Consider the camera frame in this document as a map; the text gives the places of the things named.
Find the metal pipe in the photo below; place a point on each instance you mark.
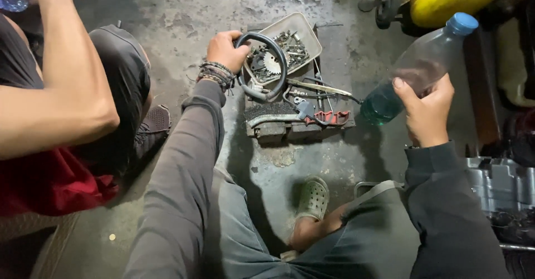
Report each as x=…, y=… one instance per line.
x=518, y=247

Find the thin metal rod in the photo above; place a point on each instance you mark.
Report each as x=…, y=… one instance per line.
x=321, y=82

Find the person's right hand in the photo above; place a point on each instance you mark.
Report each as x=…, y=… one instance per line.
x=426, y=118

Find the black rubber wheel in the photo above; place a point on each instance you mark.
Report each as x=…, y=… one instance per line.
x=385, y=11

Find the green perforated clog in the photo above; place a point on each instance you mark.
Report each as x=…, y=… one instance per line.
x=312, y=197

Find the dirty wooden block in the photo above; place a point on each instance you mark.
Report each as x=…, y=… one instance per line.
x=276, y=133

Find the person's left hand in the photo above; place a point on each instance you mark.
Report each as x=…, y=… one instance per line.
x=223, y=51

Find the steel sprocket gear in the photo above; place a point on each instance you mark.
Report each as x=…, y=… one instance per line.
x=271, y=67

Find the grey metal engine case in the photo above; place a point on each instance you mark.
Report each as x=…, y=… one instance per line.
x=497, y=187

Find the clear plastic bottle blue cap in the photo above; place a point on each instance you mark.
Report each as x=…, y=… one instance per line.
x=422, y=57

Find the beige metal tray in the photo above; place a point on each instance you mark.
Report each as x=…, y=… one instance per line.
x=305, y=26

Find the heap of bolts and nuts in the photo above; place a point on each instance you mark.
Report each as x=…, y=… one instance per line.
x=294, y=49

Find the flat metal blade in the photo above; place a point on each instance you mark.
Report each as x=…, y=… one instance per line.
x=317, y=87

